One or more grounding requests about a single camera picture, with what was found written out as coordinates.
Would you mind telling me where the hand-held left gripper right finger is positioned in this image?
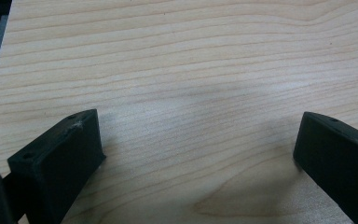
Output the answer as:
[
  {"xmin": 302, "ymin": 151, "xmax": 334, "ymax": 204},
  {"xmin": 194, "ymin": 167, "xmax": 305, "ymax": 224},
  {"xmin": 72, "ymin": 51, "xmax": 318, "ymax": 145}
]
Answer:
[{"xmin": 293, "ymin": 111, "xmax": 358, "ymax": 224}]

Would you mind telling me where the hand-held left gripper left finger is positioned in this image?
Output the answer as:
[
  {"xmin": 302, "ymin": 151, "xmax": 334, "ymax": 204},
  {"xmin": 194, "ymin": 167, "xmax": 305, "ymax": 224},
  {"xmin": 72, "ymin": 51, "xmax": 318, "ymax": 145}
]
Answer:
[{"xmin": 7, "ymin": 108, "xmax": 107, "ymax": 224}]

